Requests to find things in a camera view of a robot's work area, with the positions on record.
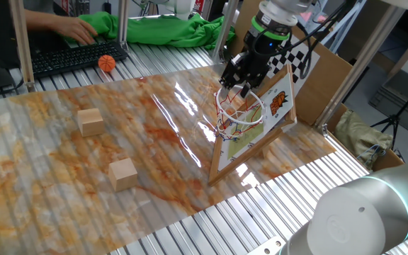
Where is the olive green bag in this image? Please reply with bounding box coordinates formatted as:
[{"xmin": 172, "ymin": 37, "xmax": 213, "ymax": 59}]
[{"xmin": 334, "ymin": 108, "xmax": 395, "ymax": 171}]

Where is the person's grey shirt torso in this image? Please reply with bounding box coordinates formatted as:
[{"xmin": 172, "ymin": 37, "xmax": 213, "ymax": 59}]
[{"xmin": 23, "ymin": 0, "xmax": 56, "ymax": 11}]

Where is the person's bare hand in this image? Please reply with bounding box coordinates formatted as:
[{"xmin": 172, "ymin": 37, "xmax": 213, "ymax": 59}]
[{"xmin": 53, "ymin": 16, "xmax": 99, "ymax": 46}]

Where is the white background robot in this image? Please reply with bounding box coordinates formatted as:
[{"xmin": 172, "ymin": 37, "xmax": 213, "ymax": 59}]
[{"xmin": 136, "ymin": 0, "xmax": 198, "ymax": 21}]

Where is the black keyboard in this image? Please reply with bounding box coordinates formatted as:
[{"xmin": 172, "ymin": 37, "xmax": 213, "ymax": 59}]
[{"xmin": 30, "ymin": 40, "xmax": 129, "ymax": 79}]

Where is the aluminium profile post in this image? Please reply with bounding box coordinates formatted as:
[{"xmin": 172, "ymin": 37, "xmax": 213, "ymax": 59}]
[
  {"xmin": 313, "ymin": 0, "xmax": 408, "ymax": 137},
  {"xmin": 210, "ymin": 0, "xmax": 241, "ymax": 63},
  {"xmin": 116, "ymin": 0, "xmax": 131, "ymax": 50}
]

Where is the orange marble pattern mat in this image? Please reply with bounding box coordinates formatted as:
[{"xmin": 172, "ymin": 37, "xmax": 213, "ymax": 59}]
[{"xmin": 0, "ymin": 65, "xmax": 336, "ymax": 255}]

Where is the checkerboard calibration sheet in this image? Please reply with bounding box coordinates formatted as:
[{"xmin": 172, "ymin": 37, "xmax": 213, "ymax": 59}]
[{"xmin": 269, "ymin": 33, "xmax": 321, "ymax": 98}]

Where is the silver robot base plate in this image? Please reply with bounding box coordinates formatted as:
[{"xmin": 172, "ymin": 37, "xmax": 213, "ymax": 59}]
[{"xmin": 246, "ymin": 236, "xmax": 286, "ymax": 255}]

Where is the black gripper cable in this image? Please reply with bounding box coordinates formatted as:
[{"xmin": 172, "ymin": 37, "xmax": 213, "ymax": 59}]
[{"xmin": 251, "ymin": 0, "xmax": 350, "ymax": 81}]

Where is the light wooden block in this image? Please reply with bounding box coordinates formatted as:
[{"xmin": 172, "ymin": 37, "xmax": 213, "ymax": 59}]
[
  {"xmin": 76, "ymin": 108, "xmax": 106, "ymax": 138},
  {"xmin": 108, "ymin": 157, "xmax": 139, "ymax": 193}
]

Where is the black tripod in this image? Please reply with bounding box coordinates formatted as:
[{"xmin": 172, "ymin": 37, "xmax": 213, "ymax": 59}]
[{"xmin": 370, "ymin": 72, "xmax": 408, "ymax": 162}]

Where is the person's bare forearm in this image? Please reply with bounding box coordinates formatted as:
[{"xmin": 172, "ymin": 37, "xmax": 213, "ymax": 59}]
[{"xmin": 24, "ymin": 8, "xmax": 58, "ymax": 31}]

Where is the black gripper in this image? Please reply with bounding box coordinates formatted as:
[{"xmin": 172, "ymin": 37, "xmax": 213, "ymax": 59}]
[{"xmin": 219, "ymin": 30, "xmax": 290, "ymax": 100}]

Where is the white mini basketball hoop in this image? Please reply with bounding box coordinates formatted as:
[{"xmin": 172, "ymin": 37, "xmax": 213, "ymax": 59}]
[{"xmin": 213, "ymin": 72, "xmax": 295, "ymax": 142}]

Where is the brown cardboard box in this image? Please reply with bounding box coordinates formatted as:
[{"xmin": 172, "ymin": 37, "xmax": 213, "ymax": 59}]
[{"xmin": 326, "ymin": 104, "xmax": 406, "ymax": 174}]

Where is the green wrist flange ring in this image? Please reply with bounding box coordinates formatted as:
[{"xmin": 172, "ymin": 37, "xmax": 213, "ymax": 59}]
[{"xmin": 249, "ymin": 16, "xmax": 292, "ymax": 42}]

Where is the small orange basketball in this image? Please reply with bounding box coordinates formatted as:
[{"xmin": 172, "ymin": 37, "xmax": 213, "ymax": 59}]
[{"xmin": 97, "ymin": 54, "xmax": 117, "ymax": 74}]

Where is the green cloth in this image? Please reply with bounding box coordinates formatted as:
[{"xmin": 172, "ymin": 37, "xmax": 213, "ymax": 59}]
[{"xmin": 57, "ymin": 11, "xmax": 237, "ymax": 51}]

